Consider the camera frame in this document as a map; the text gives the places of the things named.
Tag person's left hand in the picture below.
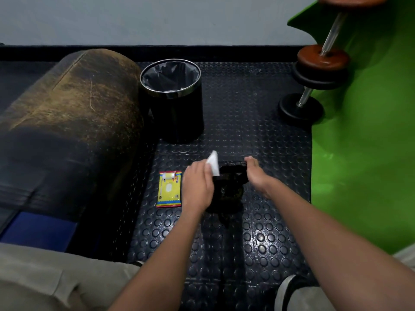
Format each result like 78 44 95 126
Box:
181 159 215 215

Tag person's right hand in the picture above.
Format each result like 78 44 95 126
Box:
244 155 280 198

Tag white tissue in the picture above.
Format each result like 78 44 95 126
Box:
206 150 220 177

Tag black kettlebell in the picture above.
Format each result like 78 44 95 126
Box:
206 161 249 224

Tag person's left forearm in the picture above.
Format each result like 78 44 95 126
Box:
108 207 209 311

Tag person's right forearm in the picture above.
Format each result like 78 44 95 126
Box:
264 179 415 311

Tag black studded rubber mat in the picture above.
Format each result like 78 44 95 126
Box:
107 61 320 311

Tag yellow tissue packet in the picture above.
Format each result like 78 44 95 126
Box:
156 170 182 208

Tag black round trash bin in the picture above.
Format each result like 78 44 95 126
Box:
139 58 205 144

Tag black plated dumbbell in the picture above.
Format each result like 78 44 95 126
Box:
278 61 351 127

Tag black bin liner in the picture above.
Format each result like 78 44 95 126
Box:
142 61 200 93

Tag green mat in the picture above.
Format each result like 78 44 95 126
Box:
287 0 415 255

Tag brown plated dumbbell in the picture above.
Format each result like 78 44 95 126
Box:
297 0 389 72

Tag black white right shoe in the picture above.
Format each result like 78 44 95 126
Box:
274 273 313 311

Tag worn brown padded bench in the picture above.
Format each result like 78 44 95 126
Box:
0 48 145 222

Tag blue panel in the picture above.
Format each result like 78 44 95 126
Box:
0 211 78 253

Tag beige trousers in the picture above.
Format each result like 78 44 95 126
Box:
0 242 415 311

